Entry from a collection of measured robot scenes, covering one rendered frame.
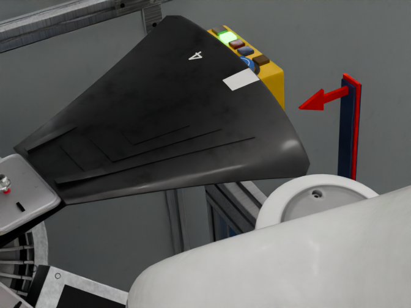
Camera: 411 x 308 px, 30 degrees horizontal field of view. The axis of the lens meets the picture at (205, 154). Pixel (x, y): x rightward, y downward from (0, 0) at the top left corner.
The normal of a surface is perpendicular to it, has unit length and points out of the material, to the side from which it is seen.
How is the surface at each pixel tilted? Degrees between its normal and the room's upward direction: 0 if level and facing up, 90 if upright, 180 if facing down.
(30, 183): 3
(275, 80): 90
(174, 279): 49
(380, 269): 74
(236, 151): 21
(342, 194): 14
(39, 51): 90
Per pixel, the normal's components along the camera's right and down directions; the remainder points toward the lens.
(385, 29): 0.48, 0.50
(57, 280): 0.32, -0.12
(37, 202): -0.11, -0.78
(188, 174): 0.15, -0.60
